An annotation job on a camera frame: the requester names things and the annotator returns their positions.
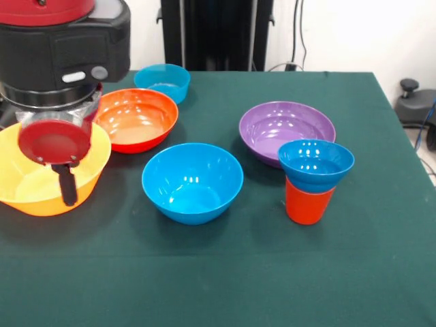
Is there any orange cup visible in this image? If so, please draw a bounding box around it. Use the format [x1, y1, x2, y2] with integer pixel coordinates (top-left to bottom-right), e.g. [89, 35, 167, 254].
[285, 176, 337, 225]

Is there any black wall cable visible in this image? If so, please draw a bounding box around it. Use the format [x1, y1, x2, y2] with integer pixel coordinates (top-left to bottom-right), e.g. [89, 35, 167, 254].
[268, 0, 309, 72]

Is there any large blue bowl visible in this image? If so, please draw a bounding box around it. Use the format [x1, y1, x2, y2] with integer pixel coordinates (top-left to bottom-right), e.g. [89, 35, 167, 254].
[141, 142, 245, 226]

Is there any teal bowl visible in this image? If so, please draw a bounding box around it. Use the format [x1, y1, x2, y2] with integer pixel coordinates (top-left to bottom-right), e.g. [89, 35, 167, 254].
[133, 63, 191, 106]

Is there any small dark blue bowl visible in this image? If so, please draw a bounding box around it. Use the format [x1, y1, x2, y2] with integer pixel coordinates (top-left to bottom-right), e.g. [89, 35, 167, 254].
[277, 138, 356, 194]

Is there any dark green tablecloth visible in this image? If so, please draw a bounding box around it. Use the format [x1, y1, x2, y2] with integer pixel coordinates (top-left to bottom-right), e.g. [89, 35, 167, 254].
[0, 69, 436, 327]

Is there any blue cable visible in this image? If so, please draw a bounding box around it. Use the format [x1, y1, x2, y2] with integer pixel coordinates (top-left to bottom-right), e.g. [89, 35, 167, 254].
[413, 97, 436, 153]

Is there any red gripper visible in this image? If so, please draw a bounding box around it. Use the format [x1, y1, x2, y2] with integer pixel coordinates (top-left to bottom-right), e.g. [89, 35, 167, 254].
[18, 118, 93, 207]

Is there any wide purple bowl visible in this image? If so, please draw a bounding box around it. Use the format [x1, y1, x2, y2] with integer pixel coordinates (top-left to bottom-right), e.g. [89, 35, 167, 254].
[238, 101, 337, 169]

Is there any yellow bowl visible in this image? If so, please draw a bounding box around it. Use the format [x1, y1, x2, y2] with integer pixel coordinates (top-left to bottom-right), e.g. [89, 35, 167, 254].
[0, 121, 112, 217]

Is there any wide orange bowl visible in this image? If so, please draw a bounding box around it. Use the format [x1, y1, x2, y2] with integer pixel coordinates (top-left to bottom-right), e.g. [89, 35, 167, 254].
[92, 88, 179, 155]

